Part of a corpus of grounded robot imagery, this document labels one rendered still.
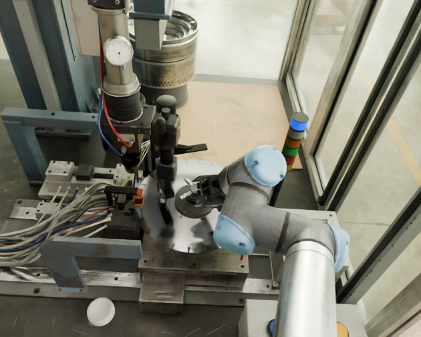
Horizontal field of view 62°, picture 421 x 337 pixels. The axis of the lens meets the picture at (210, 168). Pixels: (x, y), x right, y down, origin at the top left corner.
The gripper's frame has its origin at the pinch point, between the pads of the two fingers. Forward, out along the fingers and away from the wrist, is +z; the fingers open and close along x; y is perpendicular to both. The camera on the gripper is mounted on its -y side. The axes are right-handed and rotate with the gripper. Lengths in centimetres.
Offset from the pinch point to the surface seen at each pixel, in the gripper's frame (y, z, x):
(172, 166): 11.8, -9.7, -7.1
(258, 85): -60, 52, -64
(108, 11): 28, -35, -27
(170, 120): 14.2, -19.6, -14.5
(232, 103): -41, 49, -52
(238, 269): -7.1, 3.4, 19.3
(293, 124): -22.1, -13.9, -16.0
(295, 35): -73, 32, -81
